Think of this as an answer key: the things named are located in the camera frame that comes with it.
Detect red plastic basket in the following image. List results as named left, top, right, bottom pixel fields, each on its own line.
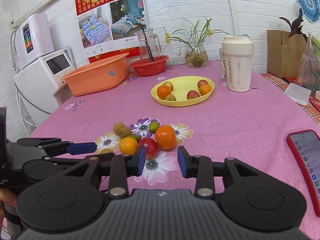
left=129, top=55, right=169, bottom=77

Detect dark cable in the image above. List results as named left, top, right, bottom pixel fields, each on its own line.
left=15, top=82, right=54, bottom=116

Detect yellow plastic plate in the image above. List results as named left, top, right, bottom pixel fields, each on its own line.
left=151, top=76, right=215, bottom=107

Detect orange plastic basin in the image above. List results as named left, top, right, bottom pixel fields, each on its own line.
left=61, top=52, right=130, bottom=97

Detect white appliance with screen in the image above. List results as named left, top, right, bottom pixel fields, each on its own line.
left=14, top=50, right=77, bottom=125

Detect white flat box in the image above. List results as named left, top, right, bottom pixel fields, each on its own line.
left=284, top=82, right=312, bottom=105

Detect clear plastic bag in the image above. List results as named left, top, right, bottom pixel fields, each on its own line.
left=296, top=32, right=320, bottom=95

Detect white wall pipe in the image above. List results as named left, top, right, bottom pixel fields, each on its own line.
left=224, top=0, right=237, bottom=37

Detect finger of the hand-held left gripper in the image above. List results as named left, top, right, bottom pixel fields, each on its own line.
left=42, top=155, right=90, bottom=167
left=17, top=137, right=97, bottom=157

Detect grey hoses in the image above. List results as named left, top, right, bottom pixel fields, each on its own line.
left=10, top=29, right=20, bottom=70

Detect orange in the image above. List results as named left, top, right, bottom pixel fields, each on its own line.
left=119, top=137, right=139, bottom=155
left=199, top=84, right=212, bottom=96
left=155, top=125, right=177, bottom=150
left=157, top=85, right=172, bottom=100

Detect person's left hand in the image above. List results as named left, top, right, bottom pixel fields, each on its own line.
left=0, top=189, right=17, bottom=205

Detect cardboard box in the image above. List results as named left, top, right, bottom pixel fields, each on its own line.
left=267, top=29, right=313, bottom=78

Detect glass vase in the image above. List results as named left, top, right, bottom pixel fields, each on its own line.
left=185, top=41, right=208, bottom=68

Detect green plant yellow flowers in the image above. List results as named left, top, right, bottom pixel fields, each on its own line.
left=161, top=17, right=232, bottom=55

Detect dark purple plant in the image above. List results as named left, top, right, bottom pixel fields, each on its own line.
left=279, top=7, right=308, bottom=42

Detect pink floral tablecloth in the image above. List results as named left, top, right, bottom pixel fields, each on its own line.
left=0, top=60, right=320, bottom=240

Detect red smartphone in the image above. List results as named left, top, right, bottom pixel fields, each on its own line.
left=286, top=129, right=320, bottom=217

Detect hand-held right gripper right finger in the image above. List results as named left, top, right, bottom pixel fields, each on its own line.
left=177, top=145, right=265, bottom=197

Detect white blender cup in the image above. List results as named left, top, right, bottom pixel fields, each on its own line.
left=220, top=35, right=254, bottom=92

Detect plaid tablecloth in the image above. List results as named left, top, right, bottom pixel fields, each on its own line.
left=260, top=72, right=320, bottom=124

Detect glass pitcher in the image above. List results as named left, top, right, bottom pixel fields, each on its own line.
left=138, top=29, right=161, bottom=62

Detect green box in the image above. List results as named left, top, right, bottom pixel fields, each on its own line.
left=311, top=36, right=320, bottom=55

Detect white water purifier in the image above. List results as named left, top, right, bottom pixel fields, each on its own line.
left=10, top=14, right=55, bottom=70

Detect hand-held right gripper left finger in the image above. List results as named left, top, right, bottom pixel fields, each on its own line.
left=54, top=145, right=147, bottom=197

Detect wall calendar poster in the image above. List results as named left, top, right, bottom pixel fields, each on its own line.
left=74, top=0, right=148, bottom=64

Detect large blue paper fan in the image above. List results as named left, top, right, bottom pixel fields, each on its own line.
left=295, top=0, right=320, bottom=23

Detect black straw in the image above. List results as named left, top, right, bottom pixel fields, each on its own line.
left=142, top=26, right=154, bottom=62

